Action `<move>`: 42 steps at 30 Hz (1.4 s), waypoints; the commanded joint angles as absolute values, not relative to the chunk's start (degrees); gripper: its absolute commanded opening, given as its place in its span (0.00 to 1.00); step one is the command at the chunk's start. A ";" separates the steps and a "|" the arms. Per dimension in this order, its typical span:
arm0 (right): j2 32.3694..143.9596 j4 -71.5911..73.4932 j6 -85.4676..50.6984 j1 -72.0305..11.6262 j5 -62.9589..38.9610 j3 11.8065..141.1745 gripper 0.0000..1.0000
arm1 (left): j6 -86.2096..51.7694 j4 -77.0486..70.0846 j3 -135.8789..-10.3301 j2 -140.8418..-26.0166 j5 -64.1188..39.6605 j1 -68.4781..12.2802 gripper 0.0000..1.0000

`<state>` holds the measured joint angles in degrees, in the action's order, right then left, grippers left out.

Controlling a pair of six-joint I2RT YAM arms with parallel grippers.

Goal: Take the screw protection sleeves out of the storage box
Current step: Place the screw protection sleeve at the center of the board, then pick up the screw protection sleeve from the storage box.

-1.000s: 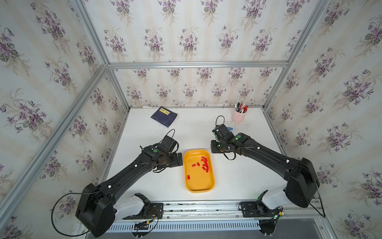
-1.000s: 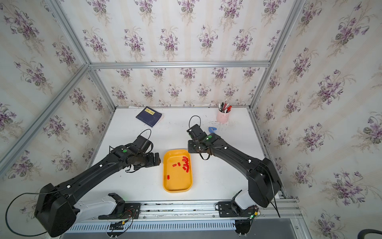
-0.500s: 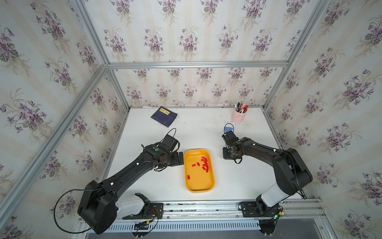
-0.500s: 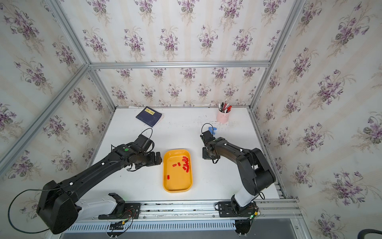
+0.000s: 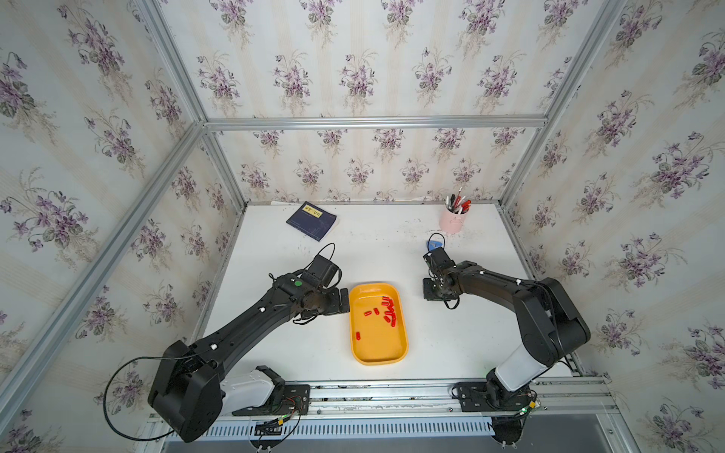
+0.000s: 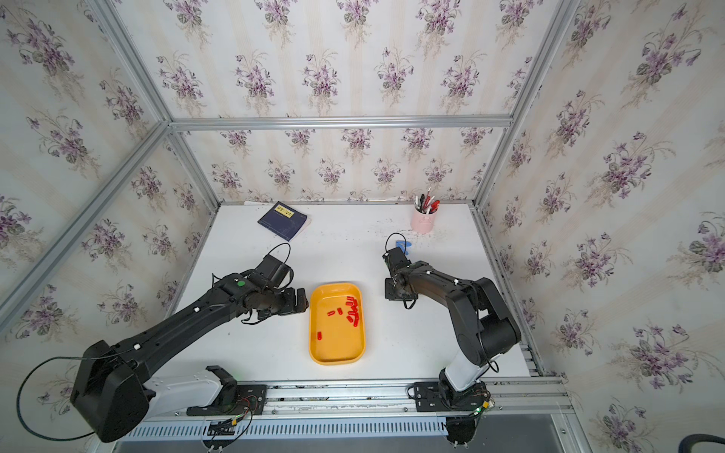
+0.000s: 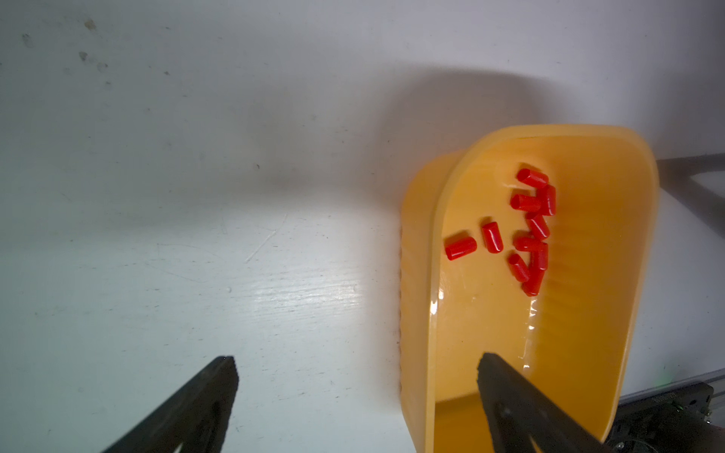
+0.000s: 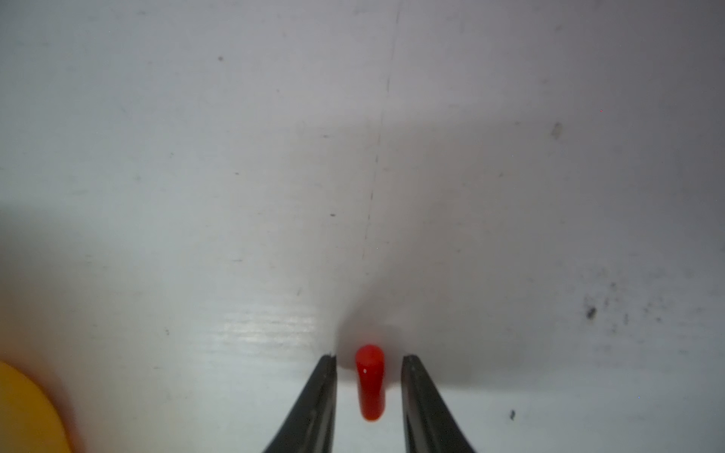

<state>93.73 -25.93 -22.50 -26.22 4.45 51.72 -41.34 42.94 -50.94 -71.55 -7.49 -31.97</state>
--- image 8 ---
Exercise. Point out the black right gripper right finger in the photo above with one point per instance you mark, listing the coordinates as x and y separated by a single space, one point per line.
428 423

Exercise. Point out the red screw protection sleeve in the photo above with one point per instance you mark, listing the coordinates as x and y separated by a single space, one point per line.
370 365

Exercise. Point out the yellow plastic storage tray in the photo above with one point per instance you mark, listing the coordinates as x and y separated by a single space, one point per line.
30 422

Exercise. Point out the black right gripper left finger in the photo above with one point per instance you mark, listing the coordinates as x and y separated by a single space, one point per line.
309 426

